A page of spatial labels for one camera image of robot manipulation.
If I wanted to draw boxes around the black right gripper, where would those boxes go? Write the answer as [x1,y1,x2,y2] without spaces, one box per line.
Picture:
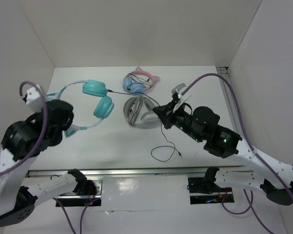
[152,99,202,142]

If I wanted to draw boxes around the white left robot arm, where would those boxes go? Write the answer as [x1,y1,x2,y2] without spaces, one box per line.
[0,100,97,228]

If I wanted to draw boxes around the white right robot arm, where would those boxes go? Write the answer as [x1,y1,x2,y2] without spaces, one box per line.
[153,102,293,206]

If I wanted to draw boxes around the white grey headphones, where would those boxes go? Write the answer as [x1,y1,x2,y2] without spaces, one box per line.
[123,96,160,129]

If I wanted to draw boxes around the pink blue cat-ear headphones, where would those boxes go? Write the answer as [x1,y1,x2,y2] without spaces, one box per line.
[122,67,160,94]

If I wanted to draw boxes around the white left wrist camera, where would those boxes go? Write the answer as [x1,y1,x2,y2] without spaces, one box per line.
[23,85,49,113]

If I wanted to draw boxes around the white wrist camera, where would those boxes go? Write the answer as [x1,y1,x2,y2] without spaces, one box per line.
[171,83,191,113]
[23,85,49,113]

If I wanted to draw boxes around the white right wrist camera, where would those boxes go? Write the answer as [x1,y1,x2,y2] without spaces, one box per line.
[171,83,191,113]

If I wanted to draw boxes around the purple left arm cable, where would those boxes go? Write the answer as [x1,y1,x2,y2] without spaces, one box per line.
[0,81,101,234]

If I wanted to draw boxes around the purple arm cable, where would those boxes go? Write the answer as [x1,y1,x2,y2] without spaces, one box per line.
[182,73,293,234]
[0,81,101,234]

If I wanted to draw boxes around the aluminium side rail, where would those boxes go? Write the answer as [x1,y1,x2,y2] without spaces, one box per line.
[216,67,244,137]

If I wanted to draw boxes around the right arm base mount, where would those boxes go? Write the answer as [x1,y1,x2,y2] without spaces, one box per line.
[187,167,234,205]

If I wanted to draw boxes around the aluminium front rail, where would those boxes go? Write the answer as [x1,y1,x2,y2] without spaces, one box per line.
[26,165,245,177]

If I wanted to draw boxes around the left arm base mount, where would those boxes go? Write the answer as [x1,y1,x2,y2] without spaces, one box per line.
[56,169,103,207]

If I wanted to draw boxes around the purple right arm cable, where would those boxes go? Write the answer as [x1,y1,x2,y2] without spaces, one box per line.
[182,73,293,234]

